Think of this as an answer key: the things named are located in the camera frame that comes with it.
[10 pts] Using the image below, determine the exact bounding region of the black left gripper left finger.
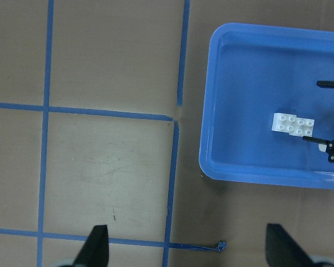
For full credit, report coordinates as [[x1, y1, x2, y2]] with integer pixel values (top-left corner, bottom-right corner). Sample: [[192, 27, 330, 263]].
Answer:
[[72, 225, 109, 267]]

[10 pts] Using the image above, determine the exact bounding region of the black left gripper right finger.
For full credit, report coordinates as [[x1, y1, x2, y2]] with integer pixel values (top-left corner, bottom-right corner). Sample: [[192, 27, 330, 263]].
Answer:
[[266, 224, 314, 266]]

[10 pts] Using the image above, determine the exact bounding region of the white building block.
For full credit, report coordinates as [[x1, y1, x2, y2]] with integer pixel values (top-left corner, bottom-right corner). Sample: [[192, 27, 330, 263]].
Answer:
[[272, 113, 297, 135], [289, 117, 315, 137]]

